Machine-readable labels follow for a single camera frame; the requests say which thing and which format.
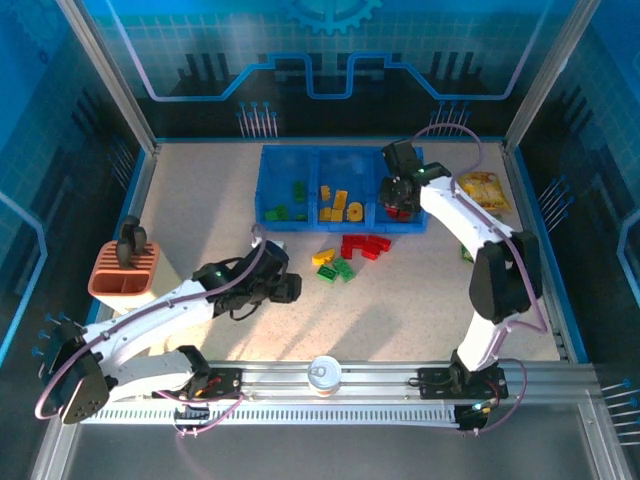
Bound aluminium mounting rail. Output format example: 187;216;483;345
59;359;601;401

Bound blue three-compartment plastic bin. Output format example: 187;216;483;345
254;144;429;235

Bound silver tin can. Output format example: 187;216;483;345
306;354;344;399

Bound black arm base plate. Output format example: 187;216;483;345
152;367;250;400
417;367;510;400

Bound grey metal lower panel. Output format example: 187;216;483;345
29;389;634;480

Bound white slotted cable duct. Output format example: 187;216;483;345
82;403;461;427

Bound aluminium side rail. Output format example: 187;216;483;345
74;144;162;364
501;142;576;364

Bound black controller board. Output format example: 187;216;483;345
172;403;212;434
455;398;496;435

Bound yellow snack bag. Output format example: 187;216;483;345
457;170;514;214

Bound aluminium frame post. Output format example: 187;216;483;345
502;0;604;154
53;0;162;154

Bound terracotta beige utensil holder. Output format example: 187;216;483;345
87;240;189;316

